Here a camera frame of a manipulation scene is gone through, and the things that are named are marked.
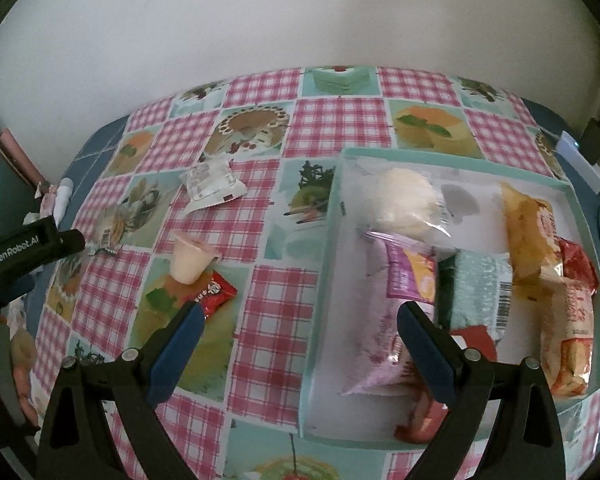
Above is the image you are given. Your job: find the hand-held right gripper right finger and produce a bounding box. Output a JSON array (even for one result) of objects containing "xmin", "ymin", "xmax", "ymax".
[{"xmin": 396, "ymin": 300, "xmax": 568, "ymax": 480}]

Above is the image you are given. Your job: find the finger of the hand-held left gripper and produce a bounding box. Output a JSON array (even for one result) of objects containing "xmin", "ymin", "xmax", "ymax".
[{"xmin": 45, "ymin": 228, "xmax": 87, "ymax": 260}]

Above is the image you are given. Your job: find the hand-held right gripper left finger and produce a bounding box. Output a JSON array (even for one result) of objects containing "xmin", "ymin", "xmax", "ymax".
[{"xmin": 37, "ymin": 301, "xmax": 206, "ymax": 480}]

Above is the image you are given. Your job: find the small clear snack packet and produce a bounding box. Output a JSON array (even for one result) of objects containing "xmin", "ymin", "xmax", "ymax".
[{"xmin": 86, "ymin": 207, "xmax": 126, "ymax": 257}]

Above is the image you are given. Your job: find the pink snack packet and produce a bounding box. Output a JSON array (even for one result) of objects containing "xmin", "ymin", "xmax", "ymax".
[{"xmin": 340, "ymin": 232, "xmax": 438, "ymax": 398}]

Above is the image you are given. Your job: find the green white biscuit packet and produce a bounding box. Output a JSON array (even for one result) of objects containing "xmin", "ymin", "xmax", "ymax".
[{"xmin": 436, "ymin": 249, "xmax": 515, "ymax": 333}]

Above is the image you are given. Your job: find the white tray with teal rim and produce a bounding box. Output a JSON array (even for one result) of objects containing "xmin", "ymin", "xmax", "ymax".
[{"xmin": 297, "ymin": 146, "xmax": 600, "ymax": 448}]

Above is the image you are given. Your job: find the orange bread packet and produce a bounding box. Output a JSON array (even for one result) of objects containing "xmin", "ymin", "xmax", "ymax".
[{"xmin": 512, "ymin": 255, "xmax": 600, "ymax": 401}]

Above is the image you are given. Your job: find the red packet with white label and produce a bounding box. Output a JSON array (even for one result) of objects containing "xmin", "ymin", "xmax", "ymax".
[{"xmin": 555, "ymin": 237, "xmax": 600, "ymax": 296}]

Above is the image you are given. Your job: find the person's left hand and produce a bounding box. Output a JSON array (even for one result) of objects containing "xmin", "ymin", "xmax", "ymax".
[{"xmin": 11, "ymin": 332, "xmax": 41, "ymax": 426}]

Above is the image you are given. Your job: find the small pink item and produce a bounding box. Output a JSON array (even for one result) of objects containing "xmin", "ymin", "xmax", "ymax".
[{"xmin": 35, "ymin": 182, "xmax": 58, "ymax": 216}]

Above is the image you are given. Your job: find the small red candy packet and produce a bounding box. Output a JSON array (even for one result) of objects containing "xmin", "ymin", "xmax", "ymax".
[{"xmin": 186, "ymin": 270, "xmax": 238, "ymax": 321}]

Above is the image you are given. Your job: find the pale jelly cup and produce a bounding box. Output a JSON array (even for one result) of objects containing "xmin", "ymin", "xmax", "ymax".
[{"xmin": 169, "ymin": 231, "xmax": 221, "ymax": 285}]

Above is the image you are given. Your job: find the pink stick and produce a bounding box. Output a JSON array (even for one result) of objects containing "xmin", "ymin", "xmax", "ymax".
[{"xmin": 0, "ymin": 129, "xmax": 43, "ymax": 186}]

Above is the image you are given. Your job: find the checked printed tablecloth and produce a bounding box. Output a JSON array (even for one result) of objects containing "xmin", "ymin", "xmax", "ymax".
[{"xmin": 30, "ymin": 62, "xmax": 600, "ymax": 480}]

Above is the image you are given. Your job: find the white bun in clear bag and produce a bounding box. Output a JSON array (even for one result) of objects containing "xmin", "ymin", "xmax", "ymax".
[{"xmin": 341, "ymin": 156, "xmax": 456, "ymax": 251}]

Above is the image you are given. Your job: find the clear grey wrapper packet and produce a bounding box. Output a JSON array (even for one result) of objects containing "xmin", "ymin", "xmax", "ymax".
[{"xmin": 180, "ymin": 155, "xmax": 246, "ymax": 213}]

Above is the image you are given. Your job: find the yellow bread in clear bag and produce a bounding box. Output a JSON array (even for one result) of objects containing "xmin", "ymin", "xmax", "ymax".
[{"xmin": 497, "ymin": 182, "xmax": 563, "ymax": 286}]

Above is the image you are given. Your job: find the white box device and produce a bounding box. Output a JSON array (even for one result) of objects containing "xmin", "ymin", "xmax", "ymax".
[{"xmin": 555, "ymin": 130, "xmax": 600, "ymax": 193}]

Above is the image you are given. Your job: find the black adapter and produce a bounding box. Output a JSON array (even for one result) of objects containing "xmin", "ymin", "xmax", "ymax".
[{"xmin": 580, "ymin": 117, "xmax": 600, "ymax": 165}]

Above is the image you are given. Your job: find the white charger plug with cable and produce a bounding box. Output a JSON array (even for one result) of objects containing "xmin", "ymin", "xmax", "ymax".
[{"xmin": 52, "ymin": 177, "xmax": 75, "ymax": 221}]

